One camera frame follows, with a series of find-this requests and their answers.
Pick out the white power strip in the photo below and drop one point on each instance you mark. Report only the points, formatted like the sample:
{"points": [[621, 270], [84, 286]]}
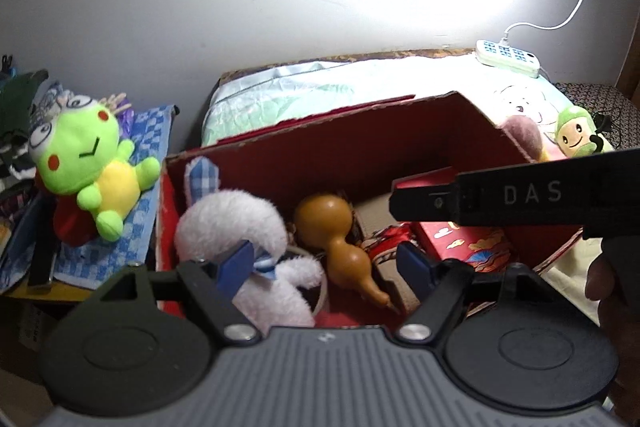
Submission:
{"points": [[505, 54]]}

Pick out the red gift packet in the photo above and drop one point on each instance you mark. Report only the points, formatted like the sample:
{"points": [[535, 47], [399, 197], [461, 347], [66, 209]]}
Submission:
{"points": [[460, 242]]}

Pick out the pile of clothes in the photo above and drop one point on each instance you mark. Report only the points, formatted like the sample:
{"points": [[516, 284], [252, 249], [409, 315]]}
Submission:
{"points": [[15, 107]]}

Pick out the red cardboard box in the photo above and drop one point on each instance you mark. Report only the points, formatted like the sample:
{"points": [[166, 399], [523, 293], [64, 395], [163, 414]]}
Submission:
{"points": [[350, 157]]}

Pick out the white plush rabbit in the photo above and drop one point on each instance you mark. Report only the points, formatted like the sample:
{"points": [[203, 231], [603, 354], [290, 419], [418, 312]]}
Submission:
{"points": [[225, 217]]}

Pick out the dark patterned cloth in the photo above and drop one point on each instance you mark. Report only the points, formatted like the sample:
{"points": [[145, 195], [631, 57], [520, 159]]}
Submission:
{"points": [[590, 94]]}

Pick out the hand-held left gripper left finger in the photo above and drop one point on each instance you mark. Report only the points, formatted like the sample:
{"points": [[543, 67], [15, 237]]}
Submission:
{"points": [[239, 264]]}

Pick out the wooden cabinet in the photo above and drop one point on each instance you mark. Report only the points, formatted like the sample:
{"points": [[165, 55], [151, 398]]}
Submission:
{"points": [[631, 57]]}

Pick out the green frog plush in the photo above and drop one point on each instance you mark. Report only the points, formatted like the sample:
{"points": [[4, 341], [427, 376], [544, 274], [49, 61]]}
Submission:
{"points": [[80, 147]]}

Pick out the person's right hand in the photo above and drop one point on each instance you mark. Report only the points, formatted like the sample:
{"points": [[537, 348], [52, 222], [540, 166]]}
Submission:
{"points": [[602, 279]]}

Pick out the green-hat plush doll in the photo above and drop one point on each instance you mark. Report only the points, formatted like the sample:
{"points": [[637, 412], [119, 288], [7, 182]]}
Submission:
{"points": [[575, 132]]}

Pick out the brown gourd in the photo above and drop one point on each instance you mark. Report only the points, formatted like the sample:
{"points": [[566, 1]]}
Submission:
{"points": [[320, 217]]}

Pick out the red patterned pouch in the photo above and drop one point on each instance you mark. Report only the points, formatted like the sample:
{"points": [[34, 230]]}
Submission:
{"points": [[385, 244]]}

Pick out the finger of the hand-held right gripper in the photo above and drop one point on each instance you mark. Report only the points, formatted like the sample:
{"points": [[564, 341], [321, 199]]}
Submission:
{"points": [[425, 202]]}

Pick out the blue checkered cloth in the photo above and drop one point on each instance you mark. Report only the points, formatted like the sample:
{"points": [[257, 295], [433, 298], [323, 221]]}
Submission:
{"points": [[145, 217]]}

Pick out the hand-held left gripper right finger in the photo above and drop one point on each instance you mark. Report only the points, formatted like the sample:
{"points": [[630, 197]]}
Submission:
{"points": [[414, 264]]}

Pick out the printed bear bedsheet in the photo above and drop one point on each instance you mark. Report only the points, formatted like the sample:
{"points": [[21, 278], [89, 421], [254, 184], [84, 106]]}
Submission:
{"points": [[325, 92]]}

